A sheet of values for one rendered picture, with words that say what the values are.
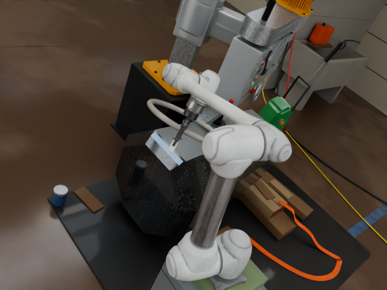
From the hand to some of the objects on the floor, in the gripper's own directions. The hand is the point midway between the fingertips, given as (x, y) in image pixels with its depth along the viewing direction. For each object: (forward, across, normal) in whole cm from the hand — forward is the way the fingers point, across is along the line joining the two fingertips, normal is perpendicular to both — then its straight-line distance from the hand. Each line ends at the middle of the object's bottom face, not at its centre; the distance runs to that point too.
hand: (173, 145), depth 190 cm
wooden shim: (+96, +86, +38) cm, 134 cm away
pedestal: (+54, +188, +21) cm, 197 cm away
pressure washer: (+12, +263, -86) cm, 277 cm away
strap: (+73, +99, -118) cm, 171 cm away
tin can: (+102, +75, +56) cm, 138 cm away
